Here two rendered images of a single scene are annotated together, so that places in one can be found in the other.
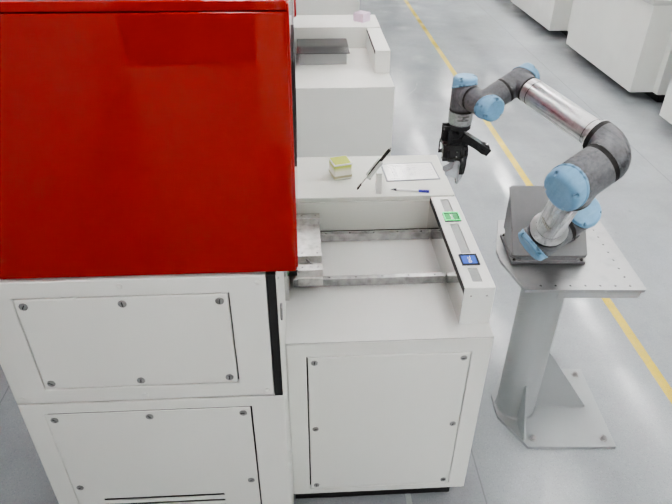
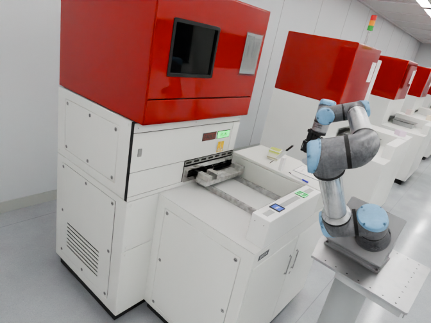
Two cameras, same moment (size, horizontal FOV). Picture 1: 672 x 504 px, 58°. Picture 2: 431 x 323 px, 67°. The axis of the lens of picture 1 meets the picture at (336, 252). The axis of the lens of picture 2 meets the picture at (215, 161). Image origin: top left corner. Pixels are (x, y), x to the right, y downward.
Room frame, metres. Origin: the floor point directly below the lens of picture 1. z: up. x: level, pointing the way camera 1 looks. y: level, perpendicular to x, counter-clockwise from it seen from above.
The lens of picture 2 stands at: (0.31, -1.04, 1.65)
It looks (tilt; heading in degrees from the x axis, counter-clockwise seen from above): 21 degrees down; 40
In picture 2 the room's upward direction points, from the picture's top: 12 degrees clockwise
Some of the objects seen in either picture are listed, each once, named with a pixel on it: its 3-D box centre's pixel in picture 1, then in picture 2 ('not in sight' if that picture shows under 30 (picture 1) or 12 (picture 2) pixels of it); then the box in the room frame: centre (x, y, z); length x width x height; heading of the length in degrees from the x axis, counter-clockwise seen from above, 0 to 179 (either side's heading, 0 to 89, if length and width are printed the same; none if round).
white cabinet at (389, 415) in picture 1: (371, 335); (242, 254); (1.83, -0.14, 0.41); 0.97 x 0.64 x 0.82; 3
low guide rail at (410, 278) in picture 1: (368, 279); (231, 199); (1.63, -0.11, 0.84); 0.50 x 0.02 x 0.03; 93
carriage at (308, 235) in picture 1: (309, 250); (220, 175); (1.75, 0.09, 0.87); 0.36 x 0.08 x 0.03; 3
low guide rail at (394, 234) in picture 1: (361, 235); (258, 188); (1.90, -0.09, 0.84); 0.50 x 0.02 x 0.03; 93
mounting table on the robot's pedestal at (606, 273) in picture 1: (555, 266); (363, 270); (1.82, -0.81, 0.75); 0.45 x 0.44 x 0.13; 90
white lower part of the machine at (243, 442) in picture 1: (192, 392); (140, 217); (1.52, 0.51, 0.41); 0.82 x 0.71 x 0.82; 3
